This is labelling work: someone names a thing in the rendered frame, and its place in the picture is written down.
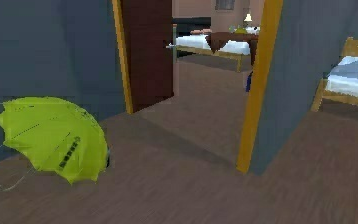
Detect blue object on floor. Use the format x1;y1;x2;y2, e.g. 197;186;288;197
245;71;254;93

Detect lime green open umbrella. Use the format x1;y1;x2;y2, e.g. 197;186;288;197
0;96;112;185

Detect dark brown room door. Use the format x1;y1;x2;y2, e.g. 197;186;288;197
120;0;175;114

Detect wooden bed with grey blanket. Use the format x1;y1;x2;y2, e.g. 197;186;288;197
310;36;358;113

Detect grey framed window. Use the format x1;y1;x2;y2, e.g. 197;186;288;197
215;0;236;11

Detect white table lamp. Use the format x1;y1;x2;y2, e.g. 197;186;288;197
243;13;254;28

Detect black headboard cushion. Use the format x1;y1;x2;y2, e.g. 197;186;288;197
172;17;212;36

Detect brown cloth on bed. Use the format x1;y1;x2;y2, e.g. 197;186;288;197
205;31;260;66

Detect wooden bed with white mattress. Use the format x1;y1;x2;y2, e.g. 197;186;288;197
173;23;261;73

